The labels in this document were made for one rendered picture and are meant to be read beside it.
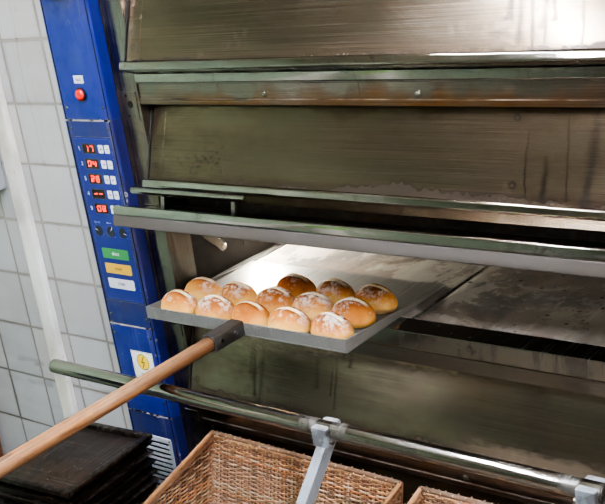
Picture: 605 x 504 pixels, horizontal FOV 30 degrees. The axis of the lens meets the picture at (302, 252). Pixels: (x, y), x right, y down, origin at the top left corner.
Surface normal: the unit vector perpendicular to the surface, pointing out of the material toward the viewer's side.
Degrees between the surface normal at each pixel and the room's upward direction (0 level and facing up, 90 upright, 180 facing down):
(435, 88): 90
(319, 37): 70
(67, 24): 90
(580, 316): 0
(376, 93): 90
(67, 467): 0
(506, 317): 0
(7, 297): 90
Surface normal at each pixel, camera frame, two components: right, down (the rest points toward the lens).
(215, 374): -0.62, 0.00
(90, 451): -0.15, -0.94
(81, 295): -0.61, 0.33
